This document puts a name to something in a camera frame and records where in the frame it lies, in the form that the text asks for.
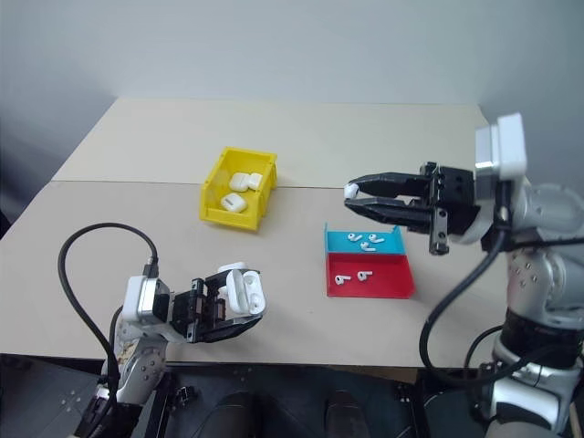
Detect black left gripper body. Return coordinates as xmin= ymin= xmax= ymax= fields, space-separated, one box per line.
xmin=170 ymin=276 xmax=229 ymax=344

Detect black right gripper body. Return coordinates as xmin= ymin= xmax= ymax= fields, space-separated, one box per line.
xmin=416 ymin=161 xmax=481 ymax=256

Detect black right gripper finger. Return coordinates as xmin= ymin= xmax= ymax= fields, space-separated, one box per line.
xmin=346 ymin=172 xmax=431 ymax=199
xmin=344 ymin=196 xmax=433 ymax=235

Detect yellow plastic bin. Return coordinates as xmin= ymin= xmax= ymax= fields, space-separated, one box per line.
xmin=198 ymin=146 xmax=279 ymax=235

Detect blue plastic tray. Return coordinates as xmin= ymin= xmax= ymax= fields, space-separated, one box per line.
xmin=323 ymin=222 xmax=408 ymax=257

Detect red plastic tray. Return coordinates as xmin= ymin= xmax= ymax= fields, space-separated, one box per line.
xmin=325 ymin=252 xmax=418 ymax=299

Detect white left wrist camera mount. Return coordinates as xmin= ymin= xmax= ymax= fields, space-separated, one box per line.
xmin=121 ymin=275 xmax=173 ymax=326

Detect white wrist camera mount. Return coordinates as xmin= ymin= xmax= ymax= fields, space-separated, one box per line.
xmin=121 ymin=275 xmax=173 ymax=326
xmin=474 ymin=112 xmax=529 ymax=184

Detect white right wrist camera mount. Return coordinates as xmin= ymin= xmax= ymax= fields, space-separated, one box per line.
xmin=474 ymin=112 xmax=529 ymax=184

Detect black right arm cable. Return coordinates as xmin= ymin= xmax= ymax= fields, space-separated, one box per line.
xmin=419 ymin=180 xmax=584 ymax=390

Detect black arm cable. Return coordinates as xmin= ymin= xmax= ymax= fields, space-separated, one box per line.
xmin=57 ymin=222 xmax=162 ymax=438
xmin=419 ymin=180 xmax=584 ymax=390

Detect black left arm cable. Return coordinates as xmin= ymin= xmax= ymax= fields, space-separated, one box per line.
xmin=57 ymin=222 xmax=162 ymax=438

